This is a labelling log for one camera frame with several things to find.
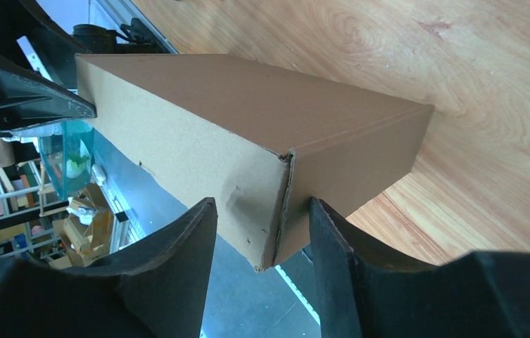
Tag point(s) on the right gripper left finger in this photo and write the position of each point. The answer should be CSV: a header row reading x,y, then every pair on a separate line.
x,y
155,287

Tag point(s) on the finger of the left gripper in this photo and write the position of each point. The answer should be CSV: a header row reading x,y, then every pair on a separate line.
x,y
29,100

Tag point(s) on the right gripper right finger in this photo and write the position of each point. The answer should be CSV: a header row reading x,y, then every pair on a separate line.
x,y
366,288

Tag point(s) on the cardboard sheet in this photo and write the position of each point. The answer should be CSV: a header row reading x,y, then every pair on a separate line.
x,y
260,139

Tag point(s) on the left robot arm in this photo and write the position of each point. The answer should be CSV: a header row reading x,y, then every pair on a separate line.
x,y
32,40

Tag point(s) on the teal transparent bin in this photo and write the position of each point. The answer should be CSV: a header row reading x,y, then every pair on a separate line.
x,y
67,157

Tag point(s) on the background storage shelves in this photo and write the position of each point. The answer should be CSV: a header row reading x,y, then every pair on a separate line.
x,y
36,224

